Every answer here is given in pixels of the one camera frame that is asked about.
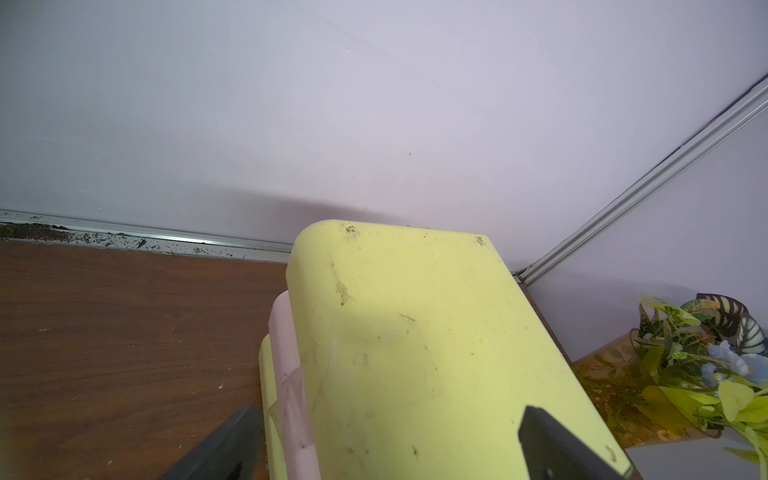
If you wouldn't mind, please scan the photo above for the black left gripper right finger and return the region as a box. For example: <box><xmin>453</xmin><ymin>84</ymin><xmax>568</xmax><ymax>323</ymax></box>
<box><xmin>518</xmin><ymin>406</ymin><xmax>623</xmax><ymax>480</ymax></box>

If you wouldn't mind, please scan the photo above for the green artificial plant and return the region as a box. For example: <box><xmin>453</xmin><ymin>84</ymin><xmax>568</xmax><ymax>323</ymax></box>
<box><xmin>633</xmin><ymin>293</ymin><xmax>767</xmax><ymax>479</ymax></box>

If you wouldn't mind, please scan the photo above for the green pink drawer cabinet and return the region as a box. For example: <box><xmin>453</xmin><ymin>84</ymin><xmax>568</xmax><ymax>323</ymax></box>
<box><xmin>259</xmin><ymin>220</ymin><xmax>633</xmax><ymax>479</ymax></box>

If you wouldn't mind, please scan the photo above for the amber glass plant vase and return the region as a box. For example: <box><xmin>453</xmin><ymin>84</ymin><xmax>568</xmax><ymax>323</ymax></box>
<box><xmin>572</xmin><ymin>329</ymin><xmax>722</xmax><ymax>449</ymax></box>

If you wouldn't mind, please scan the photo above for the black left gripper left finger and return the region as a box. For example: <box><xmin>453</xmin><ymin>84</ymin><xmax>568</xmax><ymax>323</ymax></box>
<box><xmin>160</xmin><ymin>405</ymin><xmax>264</xmax><ymax>480</ymax></box>

